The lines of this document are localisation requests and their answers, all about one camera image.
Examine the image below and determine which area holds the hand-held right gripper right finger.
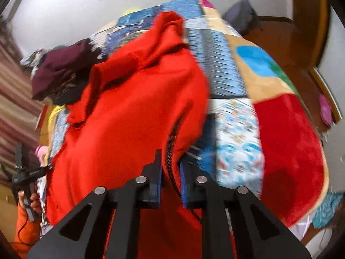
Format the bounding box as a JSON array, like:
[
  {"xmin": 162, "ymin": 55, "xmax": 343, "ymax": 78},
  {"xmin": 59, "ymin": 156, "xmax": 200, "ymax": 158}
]
[{"xmin": 179, "ymin": 161, "xmax": 312, "ymax": 259}]

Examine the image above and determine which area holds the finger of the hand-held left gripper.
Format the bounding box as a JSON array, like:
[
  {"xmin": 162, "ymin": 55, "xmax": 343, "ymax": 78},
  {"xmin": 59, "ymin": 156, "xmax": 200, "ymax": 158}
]
[{"xmin": 28, "ymin": 164, "xmax": 53, "ymax": 179}]

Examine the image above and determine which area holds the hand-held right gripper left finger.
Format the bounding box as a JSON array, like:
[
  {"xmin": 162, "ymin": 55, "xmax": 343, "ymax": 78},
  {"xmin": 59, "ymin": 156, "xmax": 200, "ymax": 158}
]
[{"xmin": 27, "ymin": 149, "xmax": 164, "ymax": 259}]

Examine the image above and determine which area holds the red zip jacket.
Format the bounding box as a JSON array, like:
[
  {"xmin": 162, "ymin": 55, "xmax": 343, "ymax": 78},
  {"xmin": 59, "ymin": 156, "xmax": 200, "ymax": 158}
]
[{"xmin": 44, "ymin": 11, "xmax": 238, "ymax": 259}]

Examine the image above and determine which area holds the person's left forearm orange sleeve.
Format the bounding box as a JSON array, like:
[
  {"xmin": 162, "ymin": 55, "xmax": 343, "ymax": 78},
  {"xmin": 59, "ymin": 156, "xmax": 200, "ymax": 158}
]
[{"xmin": 11, "ymin": 202, "xmax": 41, "ymax": 258}]

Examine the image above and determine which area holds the person's left hand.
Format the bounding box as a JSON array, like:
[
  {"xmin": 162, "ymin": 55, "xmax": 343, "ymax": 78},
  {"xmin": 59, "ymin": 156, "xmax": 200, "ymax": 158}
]
[{"xmin": 18, "ymin": 191, "xmax": 43, "ymax": 216}]

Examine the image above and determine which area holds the yellow cloth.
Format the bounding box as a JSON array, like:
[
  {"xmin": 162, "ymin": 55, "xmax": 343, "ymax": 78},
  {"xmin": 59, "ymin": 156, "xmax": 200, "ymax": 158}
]
[{"xmin": 42, "ymin": 105, "xmax": 66, "ymax": 157}]

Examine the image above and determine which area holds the striped brown curtain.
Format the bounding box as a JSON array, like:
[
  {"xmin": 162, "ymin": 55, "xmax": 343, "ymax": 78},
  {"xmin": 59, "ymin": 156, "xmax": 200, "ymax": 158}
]
[{"xmin": 0, "ymin": 19, "xmax": 45, "ymax": 185}]

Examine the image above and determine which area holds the black patterned garment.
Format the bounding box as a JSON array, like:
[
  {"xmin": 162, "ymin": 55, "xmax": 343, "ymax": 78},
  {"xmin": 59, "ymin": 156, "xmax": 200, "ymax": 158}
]
[{"xmin": 50, "ymin": 73, "xmax": 87, "ymax": 106}]

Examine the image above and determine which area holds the maroon garment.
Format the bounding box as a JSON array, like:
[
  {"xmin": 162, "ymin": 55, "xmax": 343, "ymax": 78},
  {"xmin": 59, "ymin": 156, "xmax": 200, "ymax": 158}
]
[{"xmin": 31, "ymin": 39, "xmax": 101, "ymax": 101}]

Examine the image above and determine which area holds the teal cloth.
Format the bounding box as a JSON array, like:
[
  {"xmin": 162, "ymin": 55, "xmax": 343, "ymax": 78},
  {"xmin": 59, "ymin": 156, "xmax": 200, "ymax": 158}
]
[{"xmin": 313, "ymin": 193, "xmax": 344, "ymax": 229}]

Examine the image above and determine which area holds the pink slipper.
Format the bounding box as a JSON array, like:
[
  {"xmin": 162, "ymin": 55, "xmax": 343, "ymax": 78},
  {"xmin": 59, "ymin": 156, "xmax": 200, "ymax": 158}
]
[{"xmin": 319, "ymin": 94, "xmax": 334, "ymax": 128}]

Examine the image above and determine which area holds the grey backpack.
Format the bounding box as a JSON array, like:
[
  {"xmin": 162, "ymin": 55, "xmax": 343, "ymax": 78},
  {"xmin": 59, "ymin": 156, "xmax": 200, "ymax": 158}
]
[{"xmin": 222, "ymin": 0, "xmax": 262, "ymax": 35}]

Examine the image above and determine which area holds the brown wooden door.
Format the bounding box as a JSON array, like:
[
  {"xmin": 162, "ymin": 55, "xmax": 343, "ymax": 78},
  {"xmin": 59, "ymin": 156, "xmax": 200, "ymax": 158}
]
[{"xmin": 290, "ymin": 0, "xmax": 331, "ymax": 69}]

